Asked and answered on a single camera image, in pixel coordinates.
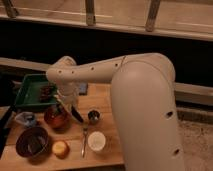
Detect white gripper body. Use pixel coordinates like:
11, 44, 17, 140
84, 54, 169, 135
57, 82, 79, 109

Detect red bowl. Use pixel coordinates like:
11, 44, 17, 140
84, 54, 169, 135
44, 104, 69, 129

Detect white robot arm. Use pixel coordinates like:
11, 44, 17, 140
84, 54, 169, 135
46, 53, 186, 171

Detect dark purple bowl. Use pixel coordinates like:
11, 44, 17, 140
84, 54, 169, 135
16, 126, 49, 158

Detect blue sponge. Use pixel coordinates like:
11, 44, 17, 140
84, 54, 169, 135
79, 83, 88, 95

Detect dark toy grapes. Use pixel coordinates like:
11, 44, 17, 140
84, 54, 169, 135
39, 85, 55, 103

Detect small metal cup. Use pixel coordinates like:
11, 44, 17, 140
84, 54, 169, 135
88, 110, 100, 125

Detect green plastic tray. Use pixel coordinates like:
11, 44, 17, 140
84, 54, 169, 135
14, 74, 57, 110

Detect metal spoon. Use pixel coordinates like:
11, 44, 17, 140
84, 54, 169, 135
81, 125, 88, 158

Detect white cup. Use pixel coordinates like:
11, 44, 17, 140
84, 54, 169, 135
88, 131, 106, 153

